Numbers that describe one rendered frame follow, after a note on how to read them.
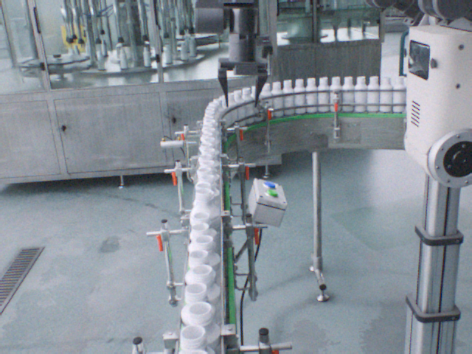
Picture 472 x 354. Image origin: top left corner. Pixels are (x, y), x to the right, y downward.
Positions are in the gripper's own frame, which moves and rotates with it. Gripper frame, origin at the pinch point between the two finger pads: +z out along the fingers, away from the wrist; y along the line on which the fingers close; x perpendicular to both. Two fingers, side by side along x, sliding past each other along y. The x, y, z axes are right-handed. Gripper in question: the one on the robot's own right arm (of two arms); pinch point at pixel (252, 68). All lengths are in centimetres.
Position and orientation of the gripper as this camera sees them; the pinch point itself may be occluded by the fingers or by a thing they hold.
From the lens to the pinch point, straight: 156.8
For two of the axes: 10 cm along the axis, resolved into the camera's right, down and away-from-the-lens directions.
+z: 0.6, 9.3, 3.6
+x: 0.3, 3.6, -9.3
